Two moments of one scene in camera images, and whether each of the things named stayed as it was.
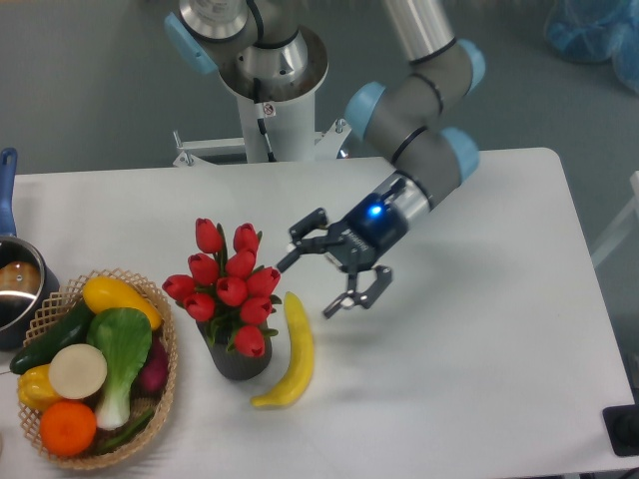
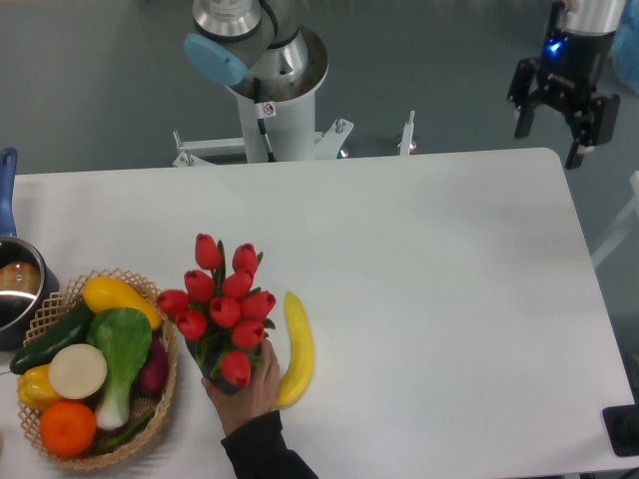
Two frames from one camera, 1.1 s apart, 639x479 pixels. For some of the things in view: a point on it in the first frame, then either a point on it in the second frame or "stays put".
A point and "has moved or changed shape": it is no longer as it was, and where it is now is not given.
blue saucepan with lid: (27, 282) stays put
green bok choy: (121, 339) stays put
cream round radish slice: (78, 371) stays put
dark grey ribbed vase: (234, 365) → (208, 352)
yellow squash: (103, 293) stays put
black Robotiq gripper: (366, 235) → (571, 65)
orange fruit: (68, 428) stays put
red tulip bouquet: (227, 289) has moved or changed shape
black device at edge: (622, 427) stays put
